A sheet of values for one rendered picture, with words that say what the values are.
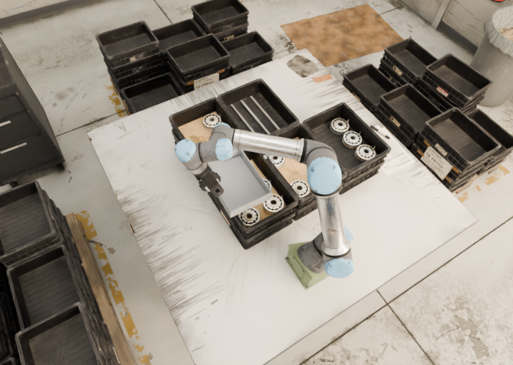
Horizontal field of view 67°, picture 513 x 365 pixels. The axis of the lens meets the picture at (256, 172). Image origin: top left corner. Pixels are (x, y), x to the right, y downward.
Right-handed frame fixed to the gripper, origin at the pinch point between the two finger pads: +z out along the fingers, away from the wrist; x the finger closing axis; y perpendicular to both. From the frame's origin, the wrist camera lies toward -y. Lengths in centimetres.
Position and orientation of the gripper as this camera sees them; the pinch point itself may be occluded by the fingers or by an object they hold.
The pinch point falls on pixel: (215, 189)
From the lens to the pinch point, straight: 166.4
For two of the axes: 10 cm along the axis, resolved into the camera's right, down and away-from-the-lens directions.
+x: -8.0, 5.9, -0.9
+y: -5.7, -6.9, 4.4
